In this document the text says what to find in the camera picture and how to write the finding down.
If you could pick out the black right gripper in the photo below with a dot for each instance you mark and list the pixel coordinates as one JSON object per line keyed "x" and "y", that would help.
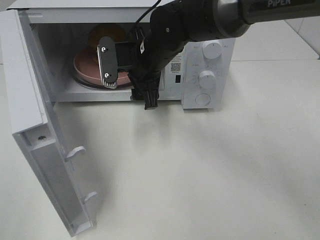
{"x": 127, "y": 57}

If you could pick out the burger with lettuce and tomato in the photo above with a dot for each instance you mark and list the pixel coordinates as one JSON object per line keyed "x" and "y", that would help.
{"x": 107, "y": 33}

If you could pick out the pink plate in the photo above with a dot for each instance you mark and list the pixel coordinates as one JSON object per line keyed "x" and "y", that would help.
{"x": 86, "y": 63}

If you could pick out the white microwave door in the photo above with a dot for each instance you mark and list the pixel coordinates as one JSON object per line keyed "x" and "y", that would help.
{"x": 34, "y": 123}

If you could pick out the round white door button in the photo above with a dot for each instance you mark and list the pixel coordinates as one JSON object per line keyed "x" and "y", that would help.
{"x": 203, "y": 99}

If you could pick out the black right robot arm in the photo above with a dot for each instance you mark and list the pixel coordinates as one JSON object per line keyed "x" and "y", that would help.
{"x": 179, "y": 22}

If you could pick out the glass microwave turntable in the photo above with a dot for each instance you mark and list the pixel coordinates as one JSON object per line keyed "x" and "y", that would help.
{"x": 123, "y": 81}

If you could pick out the white microwave oven body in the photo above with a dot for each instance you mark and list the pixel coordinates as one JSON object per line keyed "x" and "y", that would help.
{"x": 47, "y": 56}

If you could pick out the lower white microwave knob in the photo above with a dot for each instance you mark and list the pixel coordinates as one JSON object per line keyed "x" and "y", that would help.
{"x": 207, "y": 79}

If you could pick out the white microwave knob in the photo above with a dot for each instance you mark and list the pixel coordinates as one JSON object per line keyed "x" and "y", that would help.
{"x": 207, "y": 79}
{"x": 212, "y": 49}

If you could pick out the upper white microwave knob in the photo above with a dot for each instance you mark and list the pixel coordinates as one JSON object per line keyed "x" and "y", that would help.
{"x": 212, "y": 49}

